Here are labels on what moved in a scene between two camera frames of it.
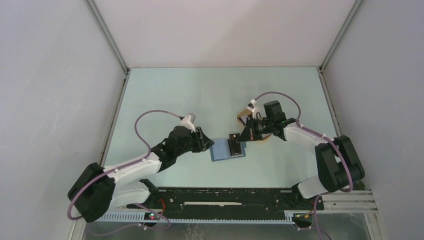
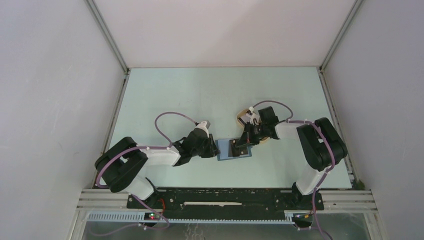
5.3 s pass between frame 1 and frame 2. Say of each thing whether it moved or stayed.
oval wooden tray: stayed
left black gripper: moved
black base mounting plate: stayed
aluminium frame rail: stayed
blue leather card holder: moved
